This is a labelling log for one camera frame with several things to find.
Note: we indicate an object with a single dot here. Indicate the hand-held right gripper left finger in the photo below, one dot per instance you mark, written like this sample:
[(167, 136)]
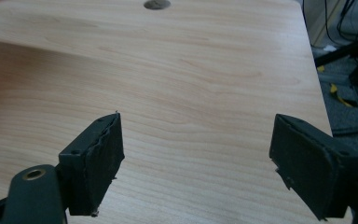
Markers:
[(96, 168)]

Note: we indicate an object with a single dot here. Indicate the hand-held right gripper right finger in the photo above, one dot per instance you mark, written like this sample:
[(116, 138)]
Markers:
[(310, 165)]

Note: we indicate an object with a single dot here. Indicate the black metal stand leg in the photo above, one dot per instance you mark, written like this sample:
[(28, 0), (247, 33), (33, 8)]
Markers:
[(345, 53)]

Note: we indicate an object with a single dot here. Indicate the white crumpled paper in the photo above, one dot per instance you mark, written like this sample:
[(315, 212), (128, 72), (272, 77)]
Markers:
[(329, 48)]

